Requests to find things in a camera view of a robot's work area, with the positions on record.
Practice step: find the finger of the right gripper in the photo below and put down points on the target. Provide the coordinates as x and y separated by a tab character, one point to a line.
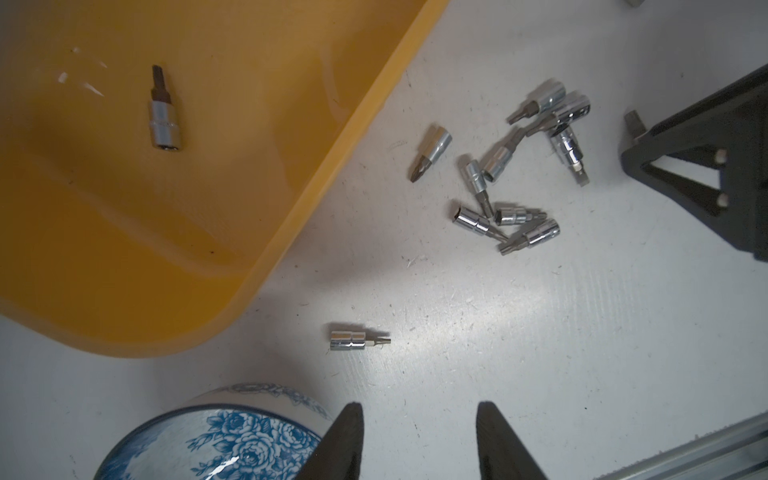
725	132

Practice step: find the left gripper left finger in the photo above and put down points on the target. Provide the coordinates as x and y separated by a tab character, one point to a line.
339	453

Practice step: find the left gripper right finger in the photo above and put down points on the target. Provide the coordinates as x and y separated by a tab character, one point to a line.
502	455

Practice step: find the yellow plastic storage box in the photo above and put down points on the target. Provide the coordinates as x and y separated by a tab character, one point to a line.
115	247

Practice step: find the blue white ceramic bowl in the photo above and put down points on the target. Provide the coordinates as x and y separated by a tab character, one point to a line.
242	431

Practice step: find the aluminium front rail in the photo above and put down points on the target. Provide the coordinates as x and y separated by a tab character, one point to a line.
738	451

